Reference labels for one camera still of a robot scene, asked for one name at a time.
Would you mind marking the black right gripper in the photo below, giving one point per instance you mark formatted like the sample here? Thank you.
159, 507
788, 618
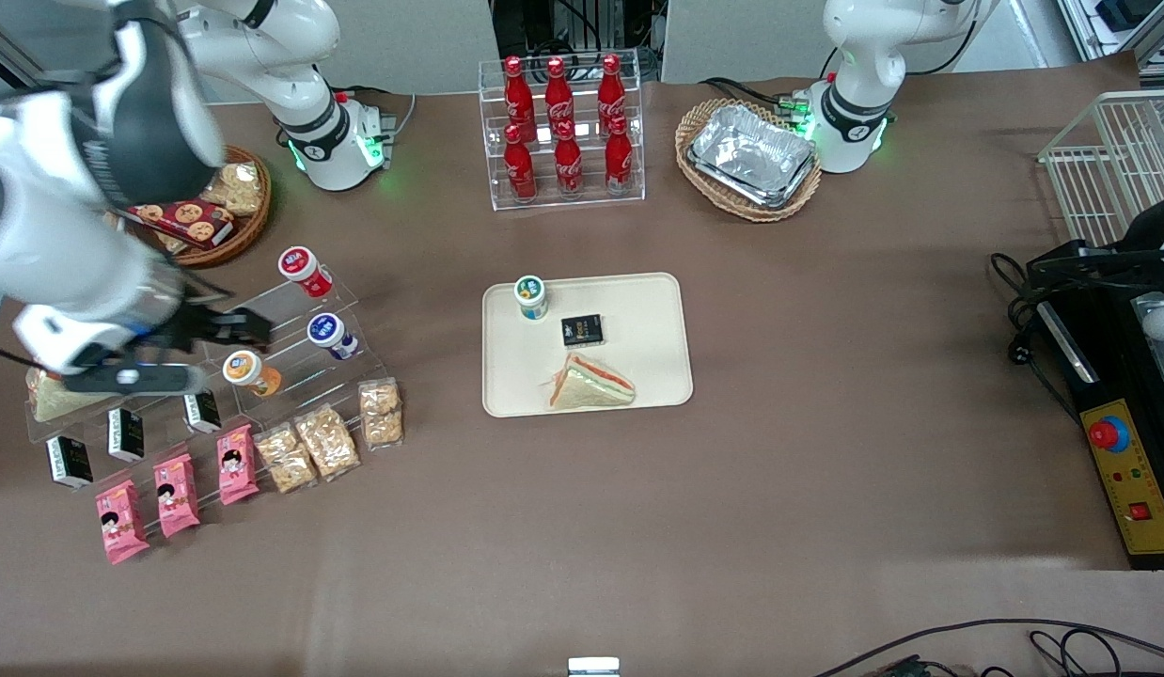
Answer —
198, 325

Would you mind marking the green lid gum bottle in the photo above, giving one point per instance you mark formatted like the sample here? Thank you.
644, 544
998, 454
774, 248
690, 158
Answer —
531, 296

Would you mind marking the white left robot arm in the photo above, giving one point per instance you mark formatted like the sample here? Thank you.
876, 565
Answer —
859, 85

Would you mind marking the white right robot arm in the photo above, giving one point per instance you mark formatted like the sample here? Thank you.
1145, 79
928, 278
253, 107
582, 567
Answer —
46, 235

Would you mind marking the orange lid gum bottle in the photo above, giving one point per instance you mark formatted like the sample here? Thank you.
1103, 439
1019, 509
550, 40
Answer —
245, 369

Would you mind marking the blue lid gum bottle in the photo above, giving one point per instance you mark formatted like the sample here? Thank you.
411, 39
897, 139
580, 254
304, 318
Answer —
328, 333

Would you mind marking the red lid gum bottle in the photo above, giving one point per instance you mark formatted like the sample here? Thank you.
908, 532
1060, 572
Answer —
302, 266

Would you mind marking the black gum box gold print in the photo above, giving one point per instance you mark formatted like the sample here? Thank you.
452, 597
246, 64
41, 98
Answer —
582, 330

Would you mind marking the cream plastic tray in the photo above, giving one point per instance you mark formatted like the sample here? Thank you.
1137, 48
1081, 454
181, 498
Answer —
638, 320

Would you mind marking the aluminium foil tray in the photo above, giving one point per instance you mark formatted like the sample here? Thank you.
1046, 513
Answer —
751, 155

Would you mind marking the clear acrylic stepped display stand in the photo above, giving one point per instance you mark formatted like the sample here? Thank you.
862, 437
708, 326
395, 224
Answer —
286, 320

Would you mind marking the black white small carton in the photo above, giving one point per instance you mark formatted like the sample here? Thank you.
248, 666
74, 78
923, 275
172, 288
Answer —
70, 462
203, 412
126, 434

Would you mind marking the round wicker basket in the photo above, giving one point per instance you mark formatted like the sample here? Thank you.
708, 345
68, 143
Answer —
248, 233

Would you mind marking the dark red cookie box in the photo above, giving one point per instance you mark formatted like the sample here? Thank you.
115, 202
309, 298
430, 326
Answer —
192, 224

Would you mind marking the pink snack packet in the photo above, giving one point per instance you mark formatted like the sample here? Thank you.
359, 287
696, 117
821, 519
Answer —
236, 464
177, 495
121, 523

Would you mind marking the clear bag cereal snack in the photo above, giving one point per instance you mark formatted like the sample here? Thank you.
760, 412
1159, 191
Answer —
285, 459
326, 442
382, 413
239, 188

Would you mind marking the wrapped triangle sandwich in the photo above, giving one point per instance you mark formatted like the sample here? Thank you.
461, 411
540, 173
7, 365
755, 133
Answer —
591, 387
51, 404

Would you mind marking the red cola bottle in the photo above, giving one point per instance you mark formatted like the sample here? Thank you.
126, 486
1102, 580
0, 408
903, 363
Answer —
558, 94
520, 169
610, 92
569, 167
518, 94
619, 160

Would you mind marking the clear acrylic bottle rack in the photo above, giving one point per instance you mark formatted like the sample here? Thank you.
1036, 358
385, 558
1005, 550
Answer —
587, 202

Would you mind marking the black equipment rack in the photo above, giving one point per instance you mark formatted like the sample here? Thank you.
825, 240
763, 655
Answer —
582, 23

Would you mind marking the oval wicker basket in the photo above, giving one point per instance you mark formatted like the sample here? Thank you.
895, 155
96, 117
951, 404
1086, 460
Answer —
704, 193

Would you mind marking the black sealing machine yellow panel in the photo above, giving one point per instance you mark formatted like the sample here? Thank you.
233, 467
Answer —
1123, 414

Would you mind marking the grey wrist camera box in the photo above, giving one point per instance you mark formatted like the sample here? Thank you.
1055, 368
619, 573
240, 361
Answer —
131, 378

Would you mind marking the aluminium frame shelf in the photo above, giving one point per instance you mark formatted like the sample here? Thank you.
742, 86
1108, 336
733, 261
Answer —
1123, 23

